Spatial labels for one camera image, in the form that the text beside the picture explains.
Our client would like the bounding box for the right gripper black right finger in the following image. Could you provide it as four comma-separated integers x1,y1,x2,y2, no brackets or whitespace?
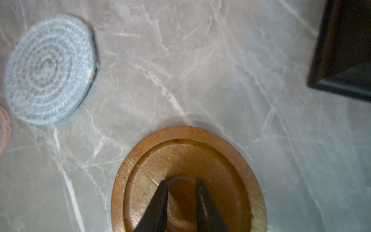
196,179,230,232

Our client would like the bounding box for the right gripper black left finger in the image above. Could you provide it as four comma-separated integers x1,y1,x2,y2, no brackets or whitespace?
134,180,169,232

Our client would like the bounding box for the brown wooden round coaster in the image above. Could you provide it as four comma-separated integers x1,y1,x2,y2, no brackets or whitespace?
111,126,268,232

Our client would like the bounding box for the blue woven round coaster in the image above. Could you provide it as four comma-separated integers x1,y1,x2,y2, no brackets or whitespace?
4,14,98,125

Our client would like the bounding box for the black chessboard box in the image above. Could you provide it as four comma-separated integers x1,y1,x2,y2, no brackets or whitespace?
307,1,371,102

